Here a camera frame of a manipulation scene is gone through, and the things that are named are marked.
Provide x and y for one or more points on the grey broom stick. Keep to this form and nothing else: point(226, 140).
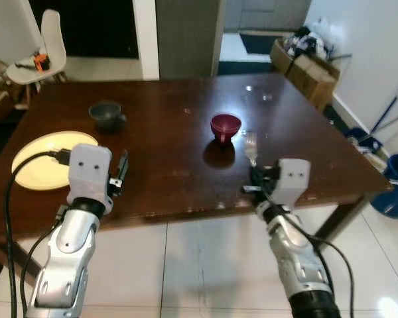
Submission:
point(397, 119)

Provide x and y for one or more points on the maroon bowl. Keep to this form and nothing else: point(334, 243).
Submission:
point(225, 126)

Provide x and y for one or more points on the brown cardboard box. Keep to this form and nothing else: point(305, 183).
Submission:
point(308, 76)

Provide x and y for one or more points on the blue plastic bucket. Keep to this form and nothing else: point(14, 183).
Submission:
point(395, 192)

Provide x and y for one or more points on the blue dustpan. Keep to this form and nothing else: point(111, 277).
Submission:
point(358, 138)

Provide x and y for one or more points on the orange and black tool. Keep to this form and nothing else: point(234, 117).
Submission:
point(41, 61)

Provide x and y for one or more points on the white plastic chair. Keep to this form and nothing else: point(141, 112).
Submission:
point(53, 33)

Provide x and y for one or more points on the clutter pile in box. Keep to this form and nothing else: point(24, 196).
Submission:
point(312, 41)

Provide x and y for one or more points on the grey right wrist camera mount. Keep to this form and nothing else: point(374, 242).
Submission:
point(294, 180)

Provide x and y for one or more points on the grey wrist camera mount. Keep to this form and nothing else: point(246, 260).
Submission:
point(294, 180)
point(89, 169)

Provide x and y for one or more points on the dark brown wooden table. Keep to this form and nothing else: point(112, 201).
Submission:
point(179, 99)

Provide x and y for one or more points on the pale yellow plate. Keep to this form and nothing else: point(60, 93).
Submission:
point(40, 165)

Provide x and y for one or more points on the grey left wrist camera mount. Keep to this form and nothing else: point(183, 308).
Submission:
point(89, 169)

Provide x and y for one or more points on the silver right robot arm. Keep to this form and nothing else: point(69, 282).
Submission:
point(302, 265)

